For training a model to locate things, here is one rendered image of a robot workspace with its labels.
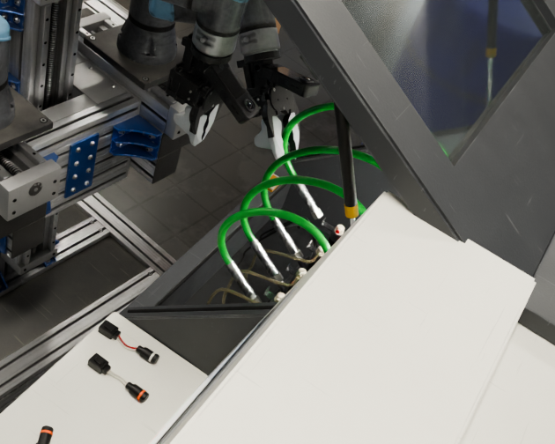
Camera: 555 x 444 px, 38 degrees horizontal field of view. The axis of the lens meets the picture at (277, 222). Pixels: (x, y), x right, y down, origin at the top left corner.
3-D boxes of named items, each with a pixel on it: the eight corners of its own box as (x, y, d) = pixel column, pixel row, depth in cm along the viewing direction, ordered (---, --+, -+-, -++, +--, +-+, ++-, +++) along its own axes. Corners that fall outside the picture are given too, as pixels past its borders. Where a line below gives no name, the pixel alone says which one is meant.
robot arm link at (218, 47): (248, 27, 135) (222, 44, 129) (241, 50, 138) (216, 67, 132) (212, 7, 136) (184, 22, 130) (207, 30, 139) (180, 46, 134)
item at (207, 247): (266, 208, 209) (283, 163, 198) (280, 217, 208) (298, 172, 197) (114, 354, 165) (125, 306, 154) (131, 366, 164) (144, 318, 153)
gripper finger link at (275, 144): (262, 166, 156) (258, 120, 157) (285, 163, 153) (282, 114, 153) (251, 166, 154) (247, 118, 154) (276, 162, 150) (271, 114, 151)
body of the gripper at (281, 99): (264, 117, 161) (254, 58, 160) (299, 111, 156) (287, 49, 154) (240, 122, 155) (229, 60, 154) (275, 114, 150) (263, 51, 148)
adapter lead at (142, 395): (86, 365, 139) (88, 358, 138) (95, 358, 141) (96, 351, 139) (141, 405, 136) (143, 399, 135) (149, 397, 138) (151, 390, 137)
